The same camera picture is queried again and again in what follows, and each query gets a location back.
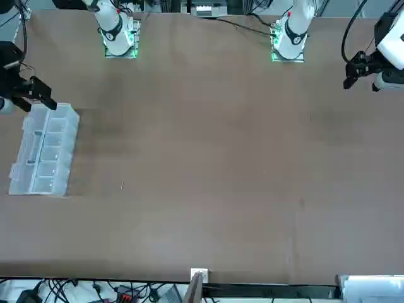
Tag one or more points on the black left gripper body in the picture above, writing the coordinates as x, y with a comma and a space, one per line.
374, 64

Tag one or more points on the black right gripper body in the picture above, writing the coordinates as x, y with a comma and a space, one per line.
11, 83

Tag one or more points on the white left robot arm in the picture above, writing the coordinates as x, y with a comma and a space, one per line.
292, 34

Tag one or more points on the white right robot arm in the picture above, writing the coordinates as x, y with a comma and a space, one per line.
113, 31

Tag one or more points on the transparent plastic compartment box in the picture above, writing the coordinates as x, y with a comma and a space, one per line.
44, 151

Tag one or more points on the grey metal box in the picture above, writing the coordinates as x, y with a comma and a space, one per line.
203, 9

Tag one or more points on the black power adapter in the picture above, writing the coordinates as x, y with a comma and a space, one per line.
28, 296

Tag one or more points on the small device with red ports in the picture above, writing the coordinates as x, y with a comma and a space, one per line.
123, 297

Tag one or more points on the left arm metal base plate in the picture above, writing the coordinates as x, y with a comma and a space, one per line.
300, 59

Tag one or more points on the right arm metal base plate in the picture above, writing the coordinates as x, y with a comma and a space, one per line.
135, 38

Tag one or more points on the white post bracket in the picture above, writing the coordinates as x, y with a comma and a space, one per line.
204, 274

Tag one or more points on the aluminium profile post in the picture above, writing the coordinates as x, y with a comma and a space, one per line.
194, 290

